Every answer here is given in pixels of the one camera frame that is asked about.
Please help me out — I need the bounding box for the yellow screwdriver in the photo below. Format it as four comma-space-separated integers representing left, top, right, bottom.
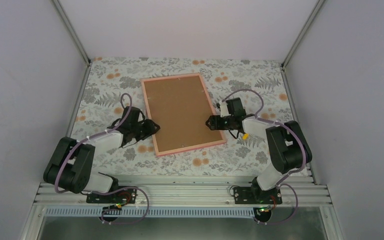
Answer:
242, 133, 249, 140

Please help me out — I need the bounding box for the floral table mat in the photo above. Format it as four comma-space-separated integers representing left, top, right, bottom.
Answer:
71, 57, 293, 177

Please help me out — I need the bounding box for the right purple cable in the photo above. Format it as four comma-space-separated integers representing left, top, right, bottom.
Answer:
221, 88, 313, 227

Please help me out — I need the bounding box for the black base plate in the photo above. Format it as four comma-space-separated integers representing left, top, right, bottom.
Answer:
86, 188, 138, 205
229, 180, 283, 205

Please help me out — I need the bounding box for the grey slotted cable duct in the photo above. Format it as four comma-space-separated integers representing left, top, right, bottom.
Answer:
43, 206, 254, 219

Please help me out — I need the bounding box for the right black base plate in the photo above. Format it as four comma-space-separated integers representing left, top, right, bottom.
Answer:
229, 180, 283, 205

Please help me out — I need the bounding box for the pink picture frame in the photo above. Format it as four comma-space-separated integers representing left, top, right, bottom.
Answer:
141, 73, 227, 157

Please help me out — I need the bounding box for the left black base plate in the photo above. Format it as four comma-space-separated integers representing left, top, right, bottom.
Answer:
86, 188, 138, 205

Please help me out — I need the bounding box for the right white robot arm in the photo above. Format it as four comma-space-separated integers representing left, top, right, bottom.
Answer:
205, 97, 313, 204

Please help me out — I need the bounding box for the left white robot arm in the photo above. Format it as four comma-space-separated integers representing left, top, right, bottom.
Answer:
43, 107, 160, 203

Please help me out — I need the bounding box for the aluminium mounting rail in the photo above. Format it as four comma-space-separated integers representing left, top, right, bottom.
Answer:
32, 173, 333, 208

